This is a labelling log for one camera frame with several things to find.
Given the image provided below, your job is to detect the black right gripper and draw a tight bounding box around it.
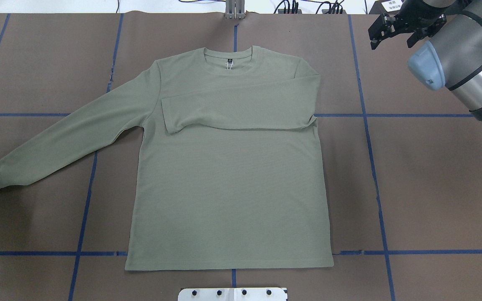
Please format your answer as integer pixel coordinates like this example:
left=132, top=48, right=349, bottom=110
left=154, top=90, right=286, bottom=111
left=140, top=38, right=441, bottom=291
left=368, top=0, right=447, bottom=50

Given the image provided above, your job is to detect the green long-sleeve shirt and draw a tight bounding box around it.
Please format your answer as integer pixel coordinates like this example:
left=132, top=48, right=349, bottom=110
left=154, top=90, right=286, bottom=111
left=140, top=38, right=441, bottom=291
left=0, top=46, right=333, bottom=272

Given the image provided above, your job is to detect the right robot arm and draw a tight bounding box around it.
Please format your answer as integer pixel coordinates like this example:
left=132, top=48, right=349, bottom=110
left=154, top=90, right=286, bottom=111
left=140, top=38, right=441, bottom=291
left=368, top=0, right=482, bottom=122

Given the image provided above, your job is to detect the black box with label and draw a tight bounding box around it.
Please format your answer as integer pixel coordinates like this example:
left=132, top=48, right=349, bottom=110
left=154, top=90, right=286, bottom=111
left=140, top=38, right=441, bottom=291
left=369, top=0, right=404, bottom=15

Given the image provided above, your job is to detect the aluminium frame post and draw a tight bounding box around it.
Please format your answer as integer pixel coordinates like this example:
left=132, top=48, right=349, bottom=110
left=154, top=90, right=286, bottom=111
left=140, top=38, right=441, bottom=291
left=224, top=0, right=246, bottom=20

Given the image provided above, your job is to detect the white pedestal base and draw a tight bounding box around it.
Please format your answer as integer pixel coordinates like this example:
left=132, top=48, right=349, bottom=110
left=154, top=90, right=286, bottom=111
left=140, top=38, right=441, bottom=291
left=177, top=287, right=289, bottom=301

